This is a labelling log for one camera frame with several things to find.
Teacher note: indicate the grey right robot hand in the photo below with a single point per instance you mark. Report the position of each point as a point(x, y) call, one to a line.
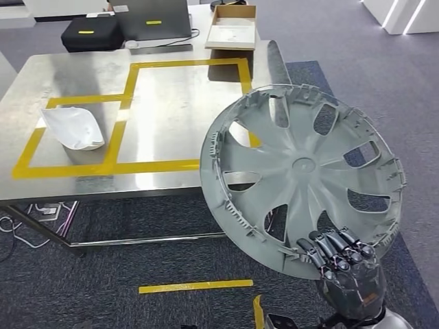
point(357, 286)

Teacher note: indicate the silver plastic wheel hubcap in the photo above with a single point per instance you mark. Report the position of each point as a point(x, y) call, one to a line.
point(301, 181)

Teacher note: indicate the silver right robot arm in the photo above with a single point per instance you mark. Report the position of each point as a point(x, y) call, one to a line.
point(394, 320)

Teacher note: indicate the stainless steel workbench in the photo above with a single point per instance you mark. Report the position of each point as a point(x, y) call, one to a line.
point(165, 113)

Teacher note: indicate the white curved body part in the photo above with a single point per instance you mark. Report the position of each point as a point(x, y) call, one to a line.
point(73, 129)

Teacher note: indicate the yellow tape angle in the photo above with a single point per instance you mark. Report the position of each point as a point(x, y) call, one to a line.
point(258, 315)

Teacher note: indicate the short yellow tape strip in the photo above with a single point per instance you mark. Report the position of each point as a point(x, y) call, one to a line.
point(195, 286)

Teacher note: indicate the white lit plinth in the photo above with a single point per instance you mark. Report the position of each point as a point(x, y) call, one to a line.
point(387, 13)

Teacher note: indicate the open cardboard box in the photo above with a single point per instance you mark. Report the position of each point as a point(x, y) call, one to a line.
point(233, 32)

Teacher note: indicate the grey laptop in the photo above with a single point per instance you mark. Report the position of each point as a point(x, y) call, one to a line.
point(154, 13)

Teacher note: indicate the white round puck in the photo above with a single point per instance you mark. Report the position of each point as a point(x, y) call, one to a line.
point(131, 44)

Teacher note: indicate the white power strip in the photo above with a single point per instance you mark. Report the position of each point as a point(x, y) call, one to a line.
point(47, 212)

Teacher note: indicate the black equipment case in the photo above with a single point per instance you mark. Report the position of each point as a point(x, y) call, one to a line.
point(92, 38)

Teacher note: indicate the white display counter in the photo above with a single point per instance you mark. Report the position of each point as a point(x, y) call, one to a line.
point(61, 7)

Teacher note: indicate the white cabinet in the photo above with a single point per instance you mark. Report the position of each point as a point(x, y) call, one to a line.
point(5, 72)

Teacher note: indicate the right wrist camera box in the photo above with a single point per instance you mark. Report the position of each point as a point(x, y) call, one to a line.
point(281, 322)

